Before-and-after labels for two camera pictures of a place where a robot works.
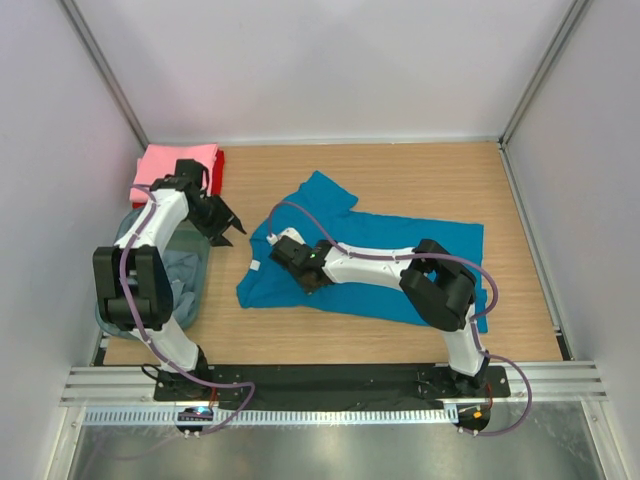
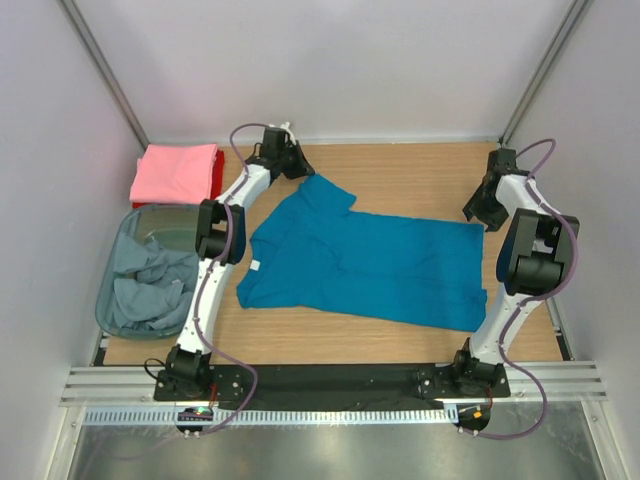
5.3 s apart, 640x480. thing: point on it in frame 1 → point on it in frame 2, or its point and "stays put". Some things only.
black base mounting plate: x=328 y=385 stays put
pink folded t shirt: x=159 y=161 stays put
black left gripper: x=223 y=212 → x=304 y=168
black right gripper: x=308 y=287 → x=493 y=220
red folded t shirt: x=218 y=182 stays put
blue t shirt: x=323 y=211 stays put
